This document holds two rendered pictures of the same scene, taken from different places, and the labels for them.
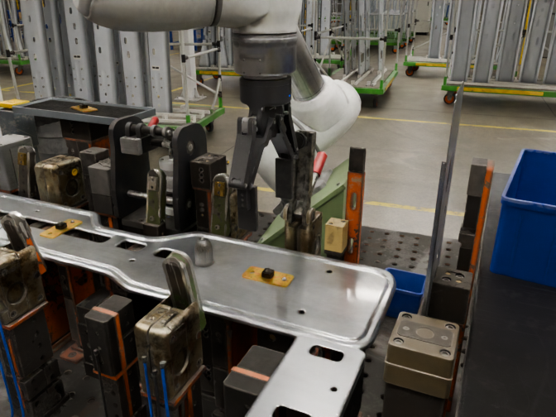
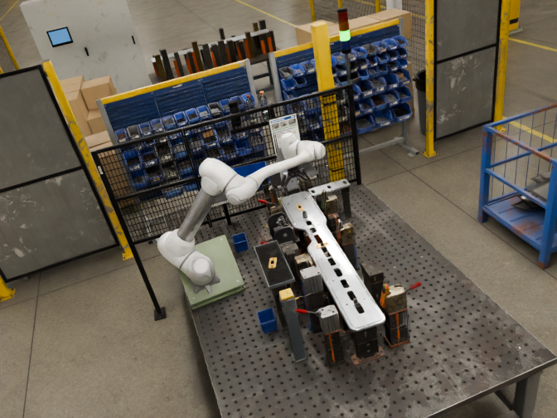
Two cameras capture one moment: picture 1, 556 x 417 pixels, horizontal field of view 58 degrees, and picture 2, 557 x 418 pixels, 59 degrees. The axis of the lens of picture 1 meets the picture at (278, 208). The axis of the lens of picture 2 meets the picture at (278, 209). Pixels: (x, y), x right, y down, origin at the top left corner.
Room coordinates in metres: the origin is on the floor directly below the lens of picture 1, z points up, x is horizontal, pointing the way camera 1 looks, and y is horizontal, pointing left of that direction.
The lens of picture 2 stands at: (2.38, 2.34, 2.81)
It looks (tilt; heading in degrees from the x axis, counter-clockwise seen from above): 32 degrees down; 238
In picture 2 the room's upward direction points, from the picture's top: 11 degrees counter-clockwise
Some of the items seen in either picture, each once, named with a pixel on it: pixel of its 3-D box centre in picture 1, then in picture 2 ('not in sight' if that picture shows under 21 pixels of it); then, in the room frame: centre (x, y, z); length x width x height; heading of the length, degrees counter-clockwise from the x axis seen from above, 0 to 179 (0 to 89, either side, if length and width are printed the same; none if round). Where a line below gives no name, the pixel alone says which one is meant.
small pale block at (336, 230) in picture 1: (333, 307); not in sight; (0.82, -0.11, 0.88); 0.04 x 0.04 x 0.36; 66
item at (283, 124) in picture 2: not in sight; (285, 134); (0.42, -0.45, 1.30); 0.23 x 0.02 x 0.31; 156
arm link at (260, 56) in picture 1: (265, 55); not in sight; (0.73, 0.02, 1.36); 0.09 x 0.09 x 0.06
